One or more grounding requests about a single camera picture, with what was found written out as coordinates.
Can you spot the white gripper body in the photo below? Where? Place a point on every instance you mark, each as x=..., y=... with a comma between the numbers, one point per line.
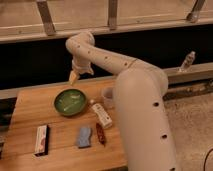
x=82, y=66

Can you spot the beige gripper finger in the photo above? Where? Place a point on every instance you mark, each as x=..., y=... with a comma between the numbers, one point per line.
x=73, y=77

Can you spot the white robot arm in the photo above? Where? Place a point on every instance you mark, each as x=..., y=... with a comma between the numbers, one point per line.
x=138, y=99

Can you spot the green ceramic bowl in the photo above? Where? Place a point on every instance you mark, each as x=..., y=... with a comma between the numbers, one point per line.
x=70, y=102

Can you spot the clear plastic cup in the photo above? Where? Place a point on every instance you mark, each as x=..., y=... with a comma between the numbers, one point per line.
x=107, y=97

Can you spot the white tube bottle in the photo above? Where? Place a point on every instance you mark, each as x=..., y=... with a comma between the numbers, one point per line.
x=104, y=118

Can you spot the red snack packet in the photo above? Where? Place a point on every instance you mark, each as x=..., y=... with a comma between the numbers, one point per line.
x=100, y=134

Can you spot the white and black box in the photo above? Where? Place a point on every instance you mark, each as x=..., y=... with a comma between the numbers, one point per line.
x=42, y=140

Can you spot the clear plastic bottle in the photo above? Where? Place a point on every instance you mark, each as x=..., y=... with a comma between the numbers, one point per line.
x=188, y=61

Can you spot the middle metal window bracket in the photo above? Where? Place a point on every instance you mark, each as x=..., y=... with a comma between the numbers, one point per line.
x=112, y=14

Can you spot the metal window bracket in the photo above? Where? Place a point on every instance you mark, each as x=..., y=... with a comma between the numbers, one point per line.
x=112, y=14
x=46, y=17
x=193, y=15

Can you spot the left metal window bracket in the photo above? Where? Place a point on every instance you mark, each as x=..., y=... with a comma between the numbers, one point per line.
x=46, y=17

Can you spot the right metal window bracket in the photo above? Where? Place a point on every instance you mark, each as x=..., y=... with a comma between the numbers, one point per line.
x=193, y=15

